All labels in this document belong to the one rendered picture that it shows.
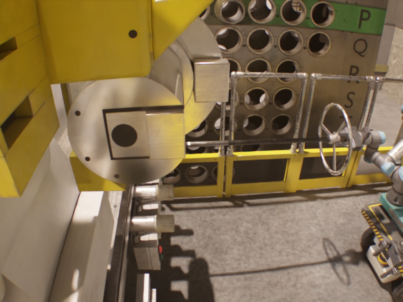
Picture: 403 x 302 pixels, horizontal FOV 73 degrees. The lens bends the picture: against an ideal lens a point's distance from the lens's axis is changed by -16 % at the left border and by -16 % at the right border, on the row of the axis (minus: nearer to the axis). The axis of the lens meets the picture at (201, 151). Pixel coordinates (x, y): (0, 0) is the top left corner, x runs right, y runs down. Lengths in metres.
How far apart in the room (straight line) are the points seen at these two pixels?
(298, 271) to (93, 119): 1.81
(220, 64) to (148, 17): 0.33
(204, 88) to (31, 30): 0.44
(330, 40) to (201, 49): 2.42
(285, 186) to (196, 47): 1.98
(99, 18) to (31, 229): 0.37
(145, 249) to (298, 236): 1.37
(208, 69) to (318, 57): 2.42
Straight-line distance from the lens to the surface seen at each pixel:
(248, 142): 1.57
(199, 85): 0.74
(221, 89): 0.75
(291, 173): 2.53
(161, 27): 0.44
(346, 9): 3.10
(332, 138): 1.71
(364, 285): 2.22
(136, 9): 0.43
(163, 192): 1.24
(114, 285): 0.89
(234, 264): 2.10
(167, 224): 1.12
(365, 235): 2.33
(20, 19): 0.41
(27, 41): 0.43
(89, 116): 0.53
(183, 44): 0.74
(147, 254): 1.24
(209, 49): 0.75
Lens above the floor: 1.69
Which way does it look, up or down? 34 degrees down
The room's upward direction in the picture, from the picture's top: straight up
